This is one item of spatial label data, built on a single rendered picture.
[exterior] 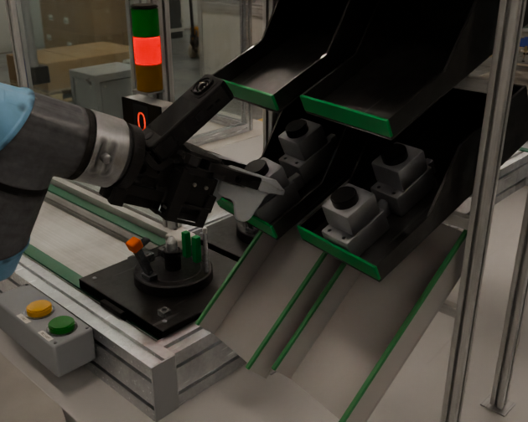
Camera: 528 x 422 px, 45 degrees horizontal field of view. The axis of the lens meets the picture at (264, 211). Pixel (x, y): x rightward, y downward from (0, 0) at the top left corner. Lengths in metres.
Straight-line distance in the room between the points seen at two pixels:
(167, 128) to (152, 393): 0.44
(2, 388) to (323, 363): 0.55
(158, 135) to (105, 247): 0.74
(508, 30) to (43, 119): 0.46
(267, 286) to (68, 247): 0.61
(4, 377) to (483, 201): 0.81
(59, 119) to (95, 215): 0.88
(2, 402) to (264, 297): 0.45
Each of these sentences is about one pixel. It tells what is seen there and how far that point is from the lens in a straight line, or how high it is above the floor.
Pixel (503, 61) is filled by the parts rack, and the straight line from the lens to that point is 0.70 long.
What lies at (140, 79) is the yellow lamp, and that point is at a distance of 1.23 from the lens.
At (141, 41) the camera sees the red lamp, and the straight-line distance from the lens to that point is 1.22.
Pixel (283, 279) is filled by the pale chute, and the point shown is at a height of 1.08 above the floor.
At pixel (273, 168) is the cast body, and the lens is 0.78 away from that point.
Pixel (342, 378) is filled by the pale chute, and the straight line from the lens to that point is 0.83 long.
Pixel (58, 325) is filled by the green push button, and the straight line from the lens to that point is 1.06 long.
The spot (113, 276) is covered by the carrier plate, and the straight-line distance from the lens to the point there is 1.17.
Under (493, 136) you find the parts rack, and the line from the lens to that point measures 0.72.
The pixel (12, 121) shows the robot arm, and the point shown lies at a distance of 0.61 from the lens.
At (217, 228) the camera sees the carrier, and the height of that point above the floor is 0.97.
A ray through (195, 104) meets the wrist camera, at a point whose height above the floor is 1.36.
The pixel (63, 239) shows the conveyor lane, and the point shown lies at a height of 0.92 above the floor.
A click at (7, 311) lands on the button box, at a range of 1.15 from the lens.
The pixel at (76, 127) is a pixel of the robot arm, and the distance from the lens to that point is 0.64.
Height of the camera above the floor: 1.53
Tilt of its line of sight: 24 degrees down
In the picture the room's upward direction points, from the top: straight up
